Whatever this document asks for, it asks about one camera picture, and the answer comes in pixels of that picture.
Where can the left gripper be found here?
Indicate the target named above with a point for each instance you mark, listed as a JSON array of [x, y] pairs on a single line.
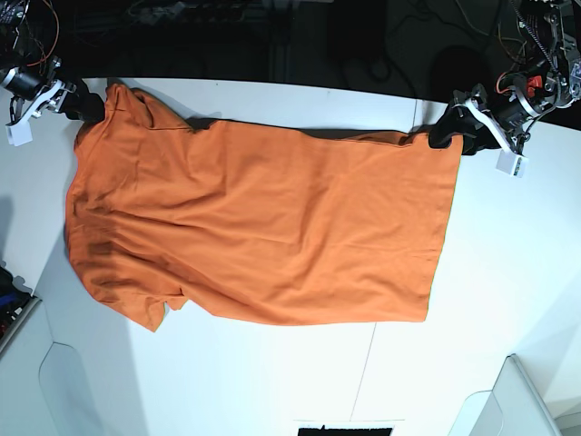
[[517, 99]]

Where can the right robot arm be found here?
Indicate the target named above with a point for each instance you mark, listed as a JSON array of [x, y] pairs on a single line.
[[21, 47]]

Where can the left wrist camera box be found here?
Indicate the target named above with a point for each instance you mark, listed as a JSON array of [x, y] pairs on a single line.
[[512, 164]]

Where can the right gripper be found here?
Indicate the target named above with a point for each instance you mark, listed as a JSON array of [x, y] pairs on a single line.
[[73, 98]]

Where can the grey plastic bin right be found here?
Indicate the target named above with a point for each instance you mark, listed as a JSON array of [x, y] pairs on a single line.
[[512, 407]]

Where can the orange t-shirt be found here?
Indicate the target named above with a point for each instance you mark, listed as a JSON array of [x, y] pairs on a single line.
[[253, 222]]

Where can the grey plastic bin left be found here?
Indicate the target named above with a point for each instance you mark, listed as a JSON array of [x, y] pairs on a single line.
[[44, 385]]

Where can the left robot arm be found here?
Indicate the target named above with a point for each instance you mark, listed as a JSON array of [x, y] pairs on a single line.
[[544, 77]]

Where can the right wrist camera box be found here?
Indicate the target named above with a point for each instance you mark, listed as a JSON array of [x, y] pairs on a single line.
[[19, 134]]

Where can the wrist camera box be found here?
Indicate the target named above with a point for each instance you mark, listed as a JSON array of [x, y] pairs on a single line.
[[512, 164], [19, 134]]

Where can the grey plastic bin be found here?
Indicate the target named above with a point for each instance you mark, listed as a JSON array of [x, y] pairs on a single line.
[[512, 407], [44, 385]]

